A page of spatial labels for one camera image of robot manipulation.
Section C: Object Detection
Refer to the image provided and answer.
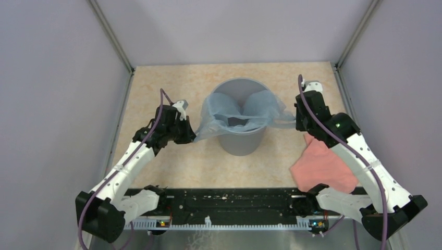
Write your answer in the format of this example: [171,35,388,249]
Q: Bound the blue plastic trash bag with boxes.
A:
[194,90,296,142]

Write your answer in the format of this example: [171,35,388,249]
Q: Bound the grey plastic trash bin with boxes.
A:
[212,78,269,156]

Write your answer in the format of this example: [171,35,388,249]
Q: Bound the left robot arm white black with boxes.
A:
[75,100,196,243]

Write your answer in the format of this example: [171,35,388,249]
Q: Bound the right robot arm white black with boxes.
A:
[294,90,428,241]

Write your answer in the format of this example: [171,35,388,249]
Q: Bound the pink cloth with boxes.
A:
[290,133,359,194]

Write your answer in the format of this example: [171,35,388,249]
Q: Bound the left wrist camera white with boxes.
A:
[172,99,188,121]

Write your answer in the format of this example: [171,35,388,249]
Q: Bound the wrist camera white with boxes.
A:
[301,80,323,94]
[172,99,188,121]

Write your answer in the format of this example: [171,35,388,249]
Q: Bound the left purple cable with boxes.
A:
[77,88,174,250]

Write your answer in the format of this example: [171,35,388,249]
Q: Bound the purple cable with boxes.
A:
[297,74,389,250]
[77,88,174,250]

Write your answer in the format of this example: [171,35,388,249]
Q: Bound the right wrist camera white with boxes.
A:
[301,80,323,94]

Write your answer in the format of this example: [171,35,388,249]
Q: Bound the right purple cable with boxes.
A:
[297,74,389,250]

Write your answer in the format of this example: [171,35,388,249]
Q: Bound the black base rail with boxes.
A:
[134,187,341,225]

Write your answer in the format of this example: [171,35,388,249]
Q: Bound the grey slotted cable duct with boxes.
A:
[132,217,312,231]

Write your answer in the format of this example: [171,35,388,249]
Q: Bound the left aluminium frame post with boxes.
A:
[86,0,135,76]

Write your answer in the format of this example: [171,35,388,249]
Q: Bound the aluminium frame post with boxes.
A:
[335,0,383,72]
[86,0,135,76]

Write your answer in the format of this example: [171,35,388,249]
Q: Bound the right aluminium frame post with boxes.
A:
[335,0,383,72]

